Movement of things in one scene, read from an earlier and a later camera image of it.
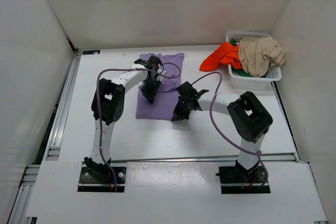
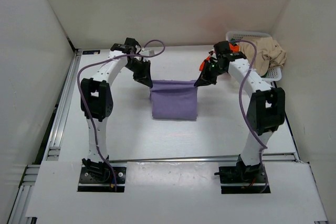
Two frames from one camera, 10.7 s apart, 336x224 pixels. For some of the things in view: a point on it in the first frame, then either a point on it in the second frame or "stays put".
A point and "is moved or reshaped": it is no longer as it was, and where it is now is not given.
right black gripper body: x=184 y=104 → x=209 y=71
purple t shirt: x=163 y=106 is moved or reshaped
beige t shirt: x=258 y=54 stays put
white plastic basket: x=274 y=74 stays put
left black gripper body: x=150 y=87 → x=140 y=69
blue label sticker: x=91 y=52 stays put
